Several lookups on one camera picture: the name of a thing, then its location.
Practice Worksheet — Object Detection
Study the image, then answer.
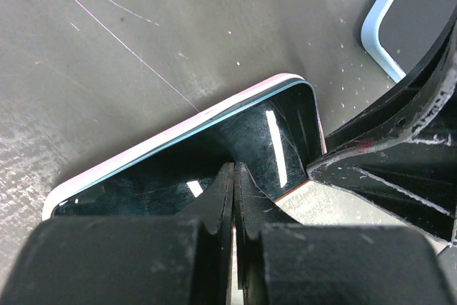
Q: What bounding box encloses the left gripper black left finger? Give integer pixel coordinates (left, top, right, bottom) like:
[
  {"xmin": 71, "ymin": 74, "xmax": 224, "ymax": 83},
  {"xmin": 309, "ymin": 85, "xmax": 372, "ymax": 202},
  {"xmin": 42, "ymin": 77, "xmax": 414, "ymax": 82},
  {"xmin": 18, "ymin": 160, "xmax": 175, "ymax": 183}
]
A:
[{"xmin": 1, "ymin": 163, "xmax": 235, "ymax": 304}]

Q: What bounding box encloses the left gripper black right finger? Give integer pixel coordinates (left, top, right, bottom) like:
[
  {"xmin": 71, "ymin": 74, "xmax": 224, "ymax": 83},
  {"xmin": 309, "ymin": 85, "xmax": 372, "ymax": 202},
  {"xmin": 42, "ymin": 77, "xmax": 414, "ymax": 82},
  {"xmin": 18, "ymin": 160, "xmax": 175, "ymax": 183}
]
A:
[{"xmin": 233, "ymin": 162, "xmax": 456, "ymax": 304}]

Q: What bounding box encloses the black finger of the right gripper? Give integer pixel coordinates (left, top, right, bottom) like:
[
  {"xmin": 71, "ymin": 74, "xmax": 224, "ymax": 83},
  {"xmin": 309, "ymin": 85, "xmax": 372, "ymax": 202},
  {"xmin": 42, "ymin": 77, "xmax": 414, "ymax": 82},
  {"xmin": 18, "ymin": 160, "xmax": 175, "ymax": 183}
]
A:
[
  {"xmin": 307, "ymin": 131, "xmax": 456, "ymax": 243},
  {"xmin": 326, "ymin": 11, "xmax": 456, "ymax": 156}
]

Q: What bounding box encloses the black phone white edge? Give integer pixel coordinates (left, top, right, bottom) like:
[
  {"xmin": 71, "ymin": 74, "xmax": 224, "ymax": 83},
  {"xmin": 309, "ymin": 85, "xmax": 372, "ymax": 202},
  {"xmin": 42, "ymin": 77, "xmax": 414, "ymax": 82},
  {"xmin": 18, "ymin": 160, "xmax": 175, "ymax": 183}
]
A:
[{"xmin": 379, "ymin": 0, "xmax": 456, "ymax": 73}]

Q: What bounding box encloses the pink phone case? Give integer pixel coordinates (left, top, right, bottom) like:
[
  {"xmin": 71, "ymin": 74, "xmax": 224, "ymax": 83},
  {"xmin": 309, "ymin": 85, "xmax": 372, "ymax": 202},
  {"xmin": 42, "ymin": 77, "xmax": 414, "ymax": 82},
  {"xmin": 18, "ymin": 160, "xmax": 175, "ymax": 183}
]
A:
[{"xmin": 41, "ymin": 73, "xmax": 328, "ymax": 221}]

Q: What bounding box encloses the light blue phone case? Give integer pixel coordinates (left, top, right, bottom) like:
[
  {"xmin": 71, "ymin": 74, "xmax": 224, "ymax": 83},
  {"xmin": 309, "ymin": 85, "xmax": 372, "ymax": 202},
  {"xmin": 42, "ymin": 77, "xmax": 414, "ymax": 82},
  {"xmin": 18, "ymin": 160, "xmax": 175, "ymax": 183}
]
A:
[{"xmin": 361, "ymin": 0, "xmax": 406, "ymax": 83}]

